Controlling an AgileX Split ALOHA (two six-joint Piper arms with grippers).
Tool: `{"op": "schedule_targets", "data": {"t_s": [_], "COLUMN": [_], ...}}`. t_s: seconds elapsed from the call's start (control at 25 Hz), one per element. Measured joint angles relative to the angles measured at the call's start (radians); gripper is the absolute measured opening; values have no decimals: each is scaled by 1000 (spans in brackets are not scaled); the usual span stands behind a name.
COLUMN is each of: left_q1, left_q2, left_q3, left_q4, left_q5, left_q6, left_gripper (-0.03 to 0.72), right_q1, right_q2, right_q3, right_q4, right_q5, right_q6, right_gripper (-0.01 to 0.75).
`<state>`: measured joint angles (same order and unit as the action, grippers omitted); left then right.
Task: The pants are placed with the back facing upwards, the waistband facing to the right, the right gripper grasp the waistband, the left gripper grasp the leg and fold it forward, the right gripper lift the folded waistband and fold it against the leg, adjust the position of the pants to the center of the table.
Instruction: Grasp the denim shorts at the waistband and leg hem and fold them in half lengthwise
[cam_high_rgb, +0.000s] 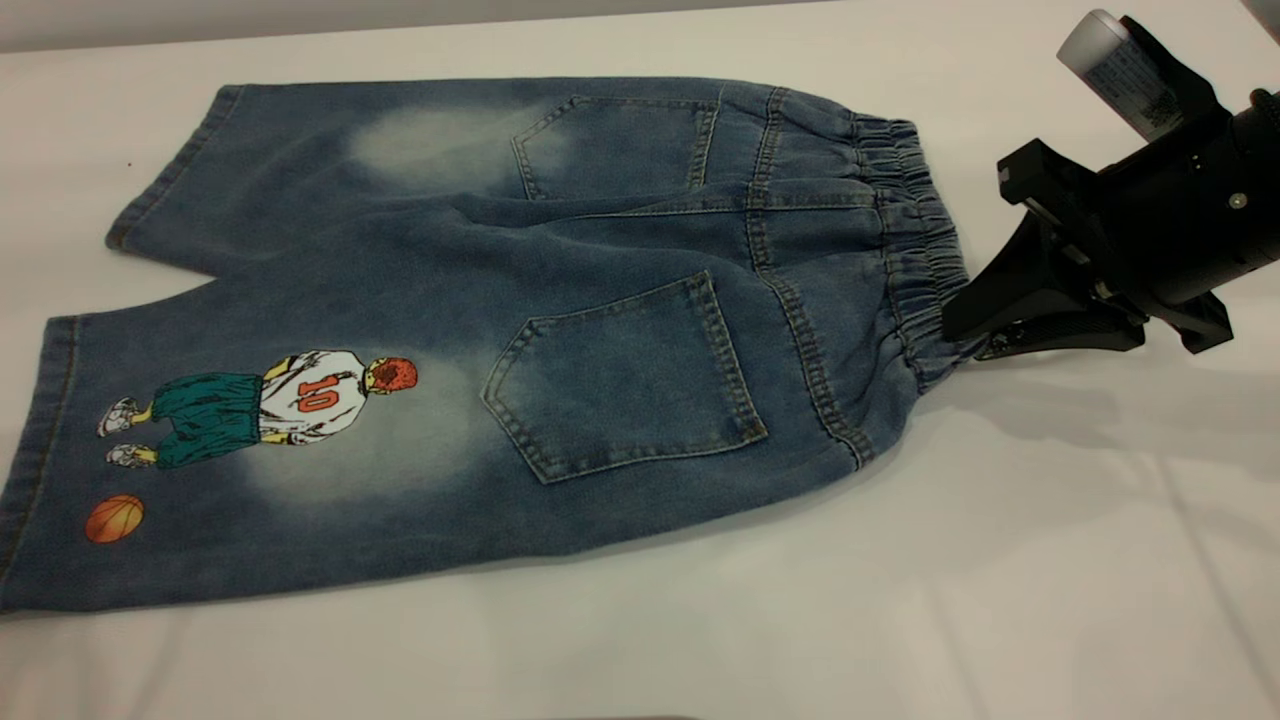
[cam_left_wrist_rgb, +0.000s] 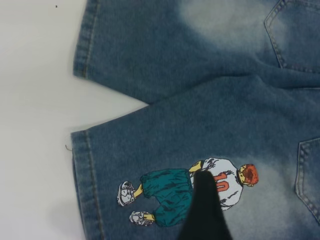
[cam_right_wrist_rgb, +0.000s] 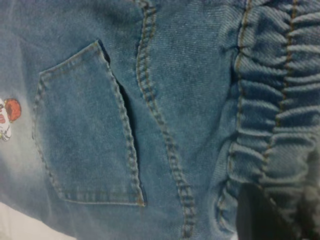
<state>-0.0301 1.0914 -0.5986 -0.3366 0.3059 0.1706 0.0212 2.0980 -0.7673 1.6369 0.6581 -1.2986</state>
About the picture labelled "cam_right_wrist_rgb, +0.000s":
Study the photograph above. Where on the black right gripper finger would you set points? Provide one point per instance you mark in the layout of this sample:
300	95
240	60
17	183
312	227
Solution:
257	220

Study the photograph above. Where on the blue denim shorts with print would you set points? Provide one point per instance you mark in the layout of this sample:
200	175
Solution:
175	100

